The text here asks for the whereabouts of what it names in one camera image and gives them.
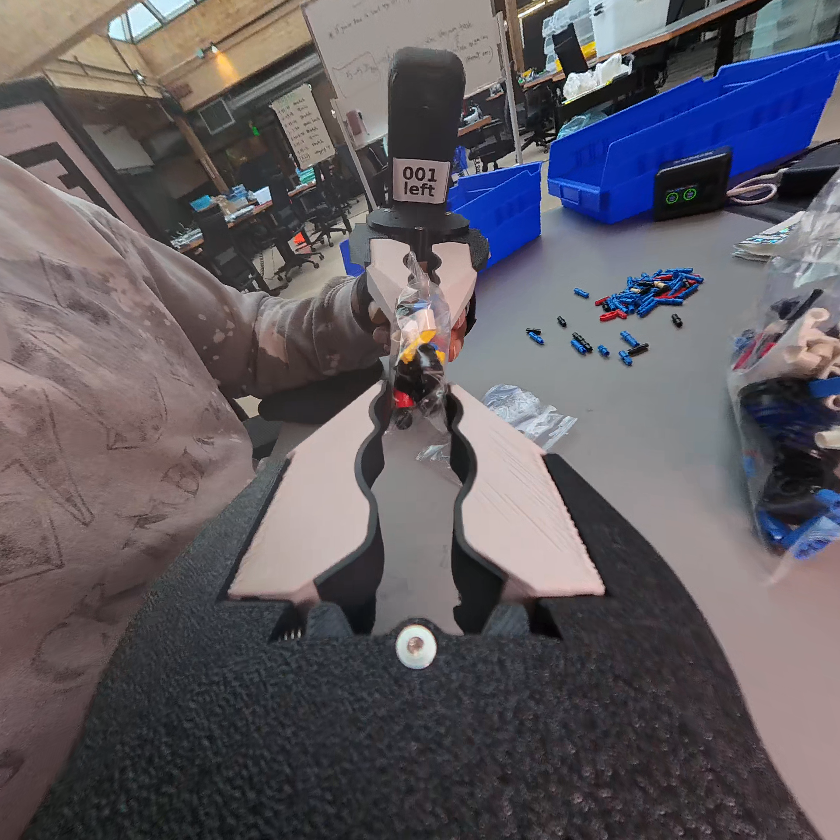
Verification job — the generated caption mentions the handwritten flipchart paper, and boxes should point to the handwritten flipchart paper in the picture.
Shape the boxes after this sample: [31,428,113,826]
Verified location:
[271,84,337,170]

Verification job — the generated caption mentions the large clear plastic bag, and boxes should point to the large clear plastic bag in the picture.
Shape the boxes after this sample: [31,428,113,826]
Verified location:
[725,174,840,578]

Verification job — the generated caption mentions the cluttered wooden table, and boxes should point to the cluttered wooden table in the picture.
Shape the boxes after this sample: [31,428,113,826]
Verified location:
[167,180,316,253]

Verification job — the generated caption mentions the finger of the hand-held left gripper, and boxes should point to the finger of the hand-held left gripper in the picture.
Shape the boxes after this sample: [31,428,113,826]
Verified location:
[365,239,417,316]
[433,243,479,329]

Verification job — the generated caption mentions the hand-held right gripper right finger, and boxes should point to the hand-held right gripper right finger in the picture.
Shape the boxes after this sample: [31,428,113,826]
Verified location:
[448,382,606,635]

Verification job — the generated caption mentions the grey desk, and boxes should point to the grey desk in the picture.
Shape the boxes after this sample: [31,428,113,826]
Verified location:
[276,197,840,840]

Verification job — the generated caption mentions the black framed panel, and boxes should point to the black framed panel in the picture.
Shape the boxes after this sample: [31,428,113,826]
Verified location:
[0,77,152,234]

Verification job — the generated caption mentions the stack of clear storage boxes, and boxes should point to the stack of clear storage boxes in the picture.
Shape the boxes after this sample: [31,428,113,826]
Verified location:
[541,0,667,60]

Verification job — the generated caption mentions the black office chair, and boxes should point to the black office chair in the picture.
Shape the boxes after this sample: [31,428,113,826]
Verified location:
[266,174,324,271]
[196,210,270,295]
[311,161,355,249]

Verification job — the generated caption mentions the black rectangular box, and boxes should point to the black rectangular box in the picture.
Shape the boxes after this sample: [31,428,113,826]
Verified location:
[777,141,840,198]

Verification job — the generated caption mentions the folded printed paper sheet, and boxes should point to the folded printed paper sheet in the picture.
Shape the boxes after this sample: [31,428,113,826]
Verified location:
[731,213,811,263]

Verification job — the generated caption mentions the white plastic bag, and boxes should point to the white plastic bag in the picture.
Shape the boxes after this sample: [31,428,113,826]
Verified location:
[563,54,634,101]

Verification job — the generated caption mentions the person's left forearm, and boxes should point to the person's left forearm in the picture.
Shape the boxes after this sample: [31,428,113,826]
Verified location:
[223,276,388,398]

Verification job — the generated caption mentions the white braided cable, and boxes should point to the white braided cable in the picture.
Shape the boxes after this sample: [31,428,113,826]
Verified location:
[725,167,788,201]

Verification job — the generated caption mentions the scattered loose toy pins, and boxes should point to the scattered loose toy pins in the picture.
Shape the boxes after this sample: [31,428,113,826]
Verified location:
[525,287,685,367]

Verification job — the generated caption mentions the whiteboard on stand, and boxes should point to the whiteboard on stand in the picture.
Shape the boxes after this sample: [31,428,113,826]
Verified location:
[302,0,526,211]

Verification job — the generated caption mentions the small clear plastic bag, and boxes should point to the small clear plastic bag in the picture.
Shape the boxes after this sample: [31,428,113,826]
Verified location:
[416,384,578,463]
[387,252,454,434]

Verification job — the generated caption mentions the black desk mat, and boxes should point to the black desk mat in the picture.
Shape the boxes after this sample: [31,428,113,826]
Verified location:
[722,187,840,224]

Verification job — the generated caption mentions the long blue storage bin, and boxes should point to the long blue storage bin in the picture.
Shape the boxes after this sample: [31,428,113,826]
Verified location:
[546,41,840,225]

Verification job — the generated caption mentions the short blue storage bin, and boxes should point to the short blue storage bin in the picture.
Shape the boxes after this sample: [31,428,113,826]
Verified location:
[448,161,544,270]

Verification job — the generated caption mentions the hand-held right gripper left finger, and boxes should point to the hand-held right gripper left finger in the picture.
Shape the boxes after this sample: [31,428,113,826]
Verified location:
[228,382,389,635]

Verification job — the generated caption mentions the person's bleached grey sweatshirt torso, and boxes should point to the person's bleached grey sweatshirt torso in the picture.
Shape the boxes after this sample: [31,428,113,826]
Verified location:
[0,154,263,840]

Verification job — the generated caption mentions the black device with green lights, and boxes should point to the black device with green lights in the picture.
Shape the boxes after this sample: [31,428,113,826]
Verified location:
[653,146,732,222]

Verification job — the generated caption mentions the person's left hand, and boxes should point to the person's left hand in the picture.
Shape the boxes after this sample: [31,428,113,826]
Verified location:
[367,298,479,363]

